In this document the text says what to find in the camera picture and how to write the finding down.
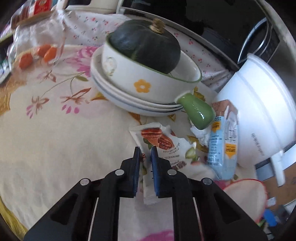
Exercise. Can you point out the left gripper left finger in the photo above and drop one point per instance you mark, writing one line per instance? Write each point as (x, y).
(90, 209)

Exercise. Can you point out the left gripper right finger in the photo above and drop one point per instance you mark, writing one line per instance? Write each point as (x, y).
(201, 209)

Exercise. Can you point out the red clear plastic bag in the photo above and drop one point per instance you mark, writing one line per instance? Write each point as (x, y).
(250, 195)

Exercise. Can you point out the light blue milk carton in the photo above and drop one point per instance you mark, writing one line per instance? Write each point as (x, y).
(223, 142)

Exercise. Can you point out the white nut snack wrapper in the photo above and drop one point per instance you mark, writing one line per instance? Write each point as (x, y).
(178, 151)

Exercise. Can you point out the white electric cooking pot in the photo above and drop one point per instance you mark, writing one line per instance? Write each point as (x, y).
(266, 114)

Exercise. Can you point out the stacked white plates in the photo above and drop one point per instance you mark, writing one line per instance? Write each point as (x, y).
(122, 99)

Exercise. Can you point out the dark green pumpkin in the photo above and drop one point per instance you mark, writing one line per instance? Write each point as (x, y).
(147, 43)

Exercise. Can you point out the glass jar cork lid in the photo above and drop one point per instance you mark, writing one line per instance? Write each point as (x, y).
(32, 34)

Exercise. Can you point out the black microwave oven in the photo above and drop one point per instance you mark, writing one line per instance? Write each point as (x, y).
(231, 29)

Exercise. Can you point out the red label jar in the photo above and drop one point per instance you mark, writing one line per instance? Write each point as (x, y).
(41, 6)

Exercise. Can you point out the white bowl green handle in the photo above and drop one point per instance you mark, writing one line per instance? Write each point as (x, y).
(153, 86)

